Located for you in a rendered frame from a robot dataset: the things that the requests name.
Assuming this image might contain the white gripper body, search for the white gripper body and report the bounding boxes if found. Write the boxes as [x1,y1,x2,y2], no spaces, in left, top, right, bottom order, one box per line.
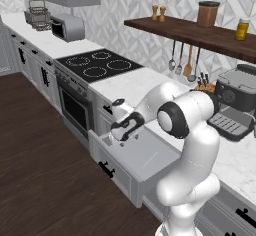
[110,112,146,143]

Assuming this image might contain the open grey drawer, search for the open grey drawer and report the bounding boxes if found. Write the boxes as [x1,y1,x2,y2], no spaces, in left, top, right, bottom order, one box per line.
[88,125,183,209]

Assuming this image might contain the small grey drawer front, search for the small grey drawer front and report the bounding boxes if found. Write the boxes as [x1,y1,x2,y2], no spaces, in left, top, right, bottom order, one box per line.
[94,93,115,118]

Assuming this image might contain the wide grey drawer front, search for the wide grey drawer front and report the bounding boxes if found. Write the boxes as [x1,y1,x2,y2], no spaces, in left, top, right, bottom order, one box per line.
[195,184,256,236]

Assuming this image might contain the black hob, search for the black hob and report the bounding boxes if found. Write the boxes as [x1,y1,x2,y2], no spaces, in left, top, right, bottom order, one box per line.
[54,48,145,84]

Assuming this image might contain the hanging metal spoon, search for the hanging metal spoon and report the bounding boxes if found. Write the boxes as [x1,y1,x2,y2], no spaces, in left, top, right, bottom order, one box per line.
[168,39,177,72]

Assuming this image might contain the hanging metal ladle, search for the hanging metal ladle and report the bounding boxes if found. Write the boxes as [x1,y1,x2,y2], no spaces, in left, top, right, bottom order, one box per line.
[186,47,202,83]

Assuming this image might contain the wooden knife block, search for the wooden knife block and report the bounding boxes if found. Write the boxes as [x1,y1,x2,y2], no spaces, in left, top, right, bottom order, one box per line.
[193,71,217,95]

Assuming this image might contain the hanging wooden spatula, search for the hanging wooden spatula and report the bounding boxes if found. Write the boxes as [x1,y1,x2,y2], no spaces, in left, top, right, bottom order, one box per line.
[182,44,195,78]

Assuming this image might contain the grey black coffee machine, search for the grey black coffee machine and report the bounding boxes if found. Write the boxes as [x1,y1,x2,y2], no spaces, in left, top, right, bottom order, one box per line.
[206,63,256,143]

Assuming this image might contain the grey base cupboard run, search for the grey base cupboard run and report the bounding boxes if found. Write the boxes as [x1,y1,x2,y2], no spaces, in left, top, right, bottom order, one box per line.
[7,26,63,114]

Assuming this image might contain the silver toaster oven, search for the silver toaster oven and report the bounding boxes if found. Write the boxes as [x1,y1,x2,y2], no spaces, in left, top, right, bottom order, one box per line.
[50,12,86,44]

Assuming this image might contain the dark wooden shelf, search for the dark wooden shelf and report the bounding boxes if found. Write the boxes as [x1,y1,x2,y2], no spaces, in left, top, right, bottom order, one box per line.
[123,15,256,65]

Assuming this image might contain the wooden salt shaker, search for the wooden salt shaker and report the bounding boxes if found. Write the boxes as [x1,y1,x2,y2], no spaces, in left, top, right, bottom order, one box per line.
[151,3,159,22]

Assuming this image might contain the wooden pepper shaker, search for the wooden pepper shaker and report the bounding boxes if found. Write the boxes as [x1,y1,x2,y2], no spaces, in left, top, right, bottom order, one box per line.
[158,5,167,23]

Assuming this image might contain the brown canister with black lid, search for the brown canister with black lid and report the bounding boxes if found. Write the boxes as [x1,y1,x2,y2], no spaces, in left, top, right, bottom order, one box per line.
[196,0,221,29]

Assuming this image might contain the grey tall cabinet panel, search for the grey tall cabinet panel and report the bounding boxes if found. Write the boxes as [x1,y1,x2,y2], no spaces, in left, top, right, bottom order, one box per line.
[0,17,17,76]

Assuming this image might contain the yellow jar with white lid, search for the yellow jar with white lid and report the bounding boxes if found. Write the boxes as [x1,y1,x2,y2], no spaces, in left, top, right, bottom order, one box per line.
[234,17,251,42]

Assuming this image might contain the black small drawer handle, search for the black small drawer handle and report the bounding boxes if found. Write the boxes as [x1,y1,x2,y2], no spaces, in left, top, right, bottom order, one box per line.
[102,104,114,115]

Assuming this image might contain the black open drawer handle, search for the black open drawer handle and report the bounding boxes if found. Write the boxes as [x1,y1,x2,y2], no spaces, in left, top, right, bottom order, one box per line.
[98,161,116,179]

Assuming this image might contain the black wide drawer handle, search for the black wide drawer handle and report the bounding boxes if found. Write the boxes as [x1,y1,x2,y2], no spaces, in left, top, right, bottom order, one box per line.
[234,207,256,230]

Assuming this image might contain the grey wire basket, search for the grey wire basket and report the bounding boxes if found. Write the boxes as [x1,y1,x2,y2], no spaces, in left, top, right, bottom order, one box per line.
[23,0,53,32]

